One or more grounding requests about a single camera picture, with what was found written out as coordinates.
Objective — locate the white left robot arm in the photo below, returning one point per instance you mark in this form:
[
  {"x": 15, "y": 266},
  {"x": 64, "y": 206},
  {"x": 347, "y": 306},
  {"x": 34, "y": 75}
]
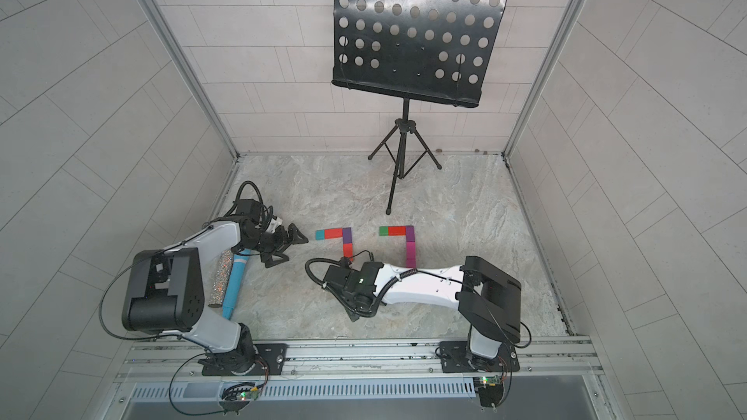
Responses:
[{"x": 165, "y": 294}]

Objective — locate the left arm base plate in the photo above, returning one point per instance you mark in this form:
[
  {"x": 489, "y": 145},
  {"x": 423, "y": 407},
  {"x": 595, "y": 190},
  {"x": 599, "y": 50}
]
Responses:
[{"x": 261, "y": 359}]

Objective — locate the dark purple block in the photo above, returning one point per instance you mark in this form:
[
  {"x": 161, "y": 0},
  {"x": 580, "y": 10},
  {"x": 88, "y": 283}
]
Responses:
[{"x": 347, "y": 236}]

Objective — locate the blue flat object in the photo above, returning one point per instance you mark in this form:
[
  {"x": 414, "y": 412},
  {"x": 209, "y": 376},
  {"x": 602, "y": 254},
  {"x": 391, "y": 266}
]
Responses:
[{"x": 240, "y": 261}]

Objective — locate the aluminium frame rail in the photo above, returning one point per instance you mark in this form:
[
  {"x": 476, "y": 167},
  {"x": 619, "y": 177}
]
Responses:
[{"x": 356, "y": 358}]

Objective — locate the black music stand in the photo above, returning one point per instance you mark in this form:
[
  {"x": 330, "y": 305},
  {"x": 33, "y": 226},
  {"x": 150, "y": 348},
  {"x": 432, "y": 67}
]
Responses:
[{"x": 434, "y": 51}]

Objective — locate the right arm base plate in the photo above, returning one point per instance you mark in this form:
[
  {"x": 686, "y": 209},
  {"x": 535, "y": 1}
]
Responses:
[{"x": 456, "y": 357}]

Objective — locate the right circuit board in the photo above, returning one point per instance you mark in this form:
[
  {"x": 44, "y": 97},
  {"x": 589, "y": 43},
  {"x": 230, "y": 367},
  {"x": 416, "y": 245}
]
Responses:
[{"x": 490, "y": 391}]

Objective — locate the glittery silver microphone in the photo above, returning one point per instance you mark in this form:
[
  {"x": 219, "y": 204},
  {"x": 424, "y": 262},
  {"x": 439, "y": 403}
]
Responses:
[{"x": 220, "y": 279}]

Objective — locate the left circuit board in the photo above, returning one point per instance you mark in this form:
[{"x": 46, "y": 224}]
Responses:
[{"x": 234, "y": 398}]

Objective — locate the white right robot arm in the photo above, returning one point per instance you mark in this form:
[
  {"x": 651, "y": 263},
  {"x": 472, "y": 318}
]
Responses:
[{"x": 486, "y": 296}]

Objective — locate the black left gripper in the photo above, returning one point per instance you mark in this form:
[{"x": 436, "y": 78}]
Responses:
[{"x": 280, "y": 242}]

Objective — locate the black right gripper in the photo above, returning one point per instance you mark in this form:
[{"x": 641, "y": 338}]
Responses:
[{"x": 342, "y": 279}]

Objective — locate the circuit board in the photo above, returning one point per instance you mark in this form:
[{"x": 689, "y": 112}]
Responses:
[
  {"x": 234, "y": 398},
  {"x": 490, "y": 391}
]

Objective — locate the magenta long block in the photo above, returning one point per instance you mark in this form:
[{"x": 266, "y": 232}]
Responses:
[{"x": 411, "y": 250}]

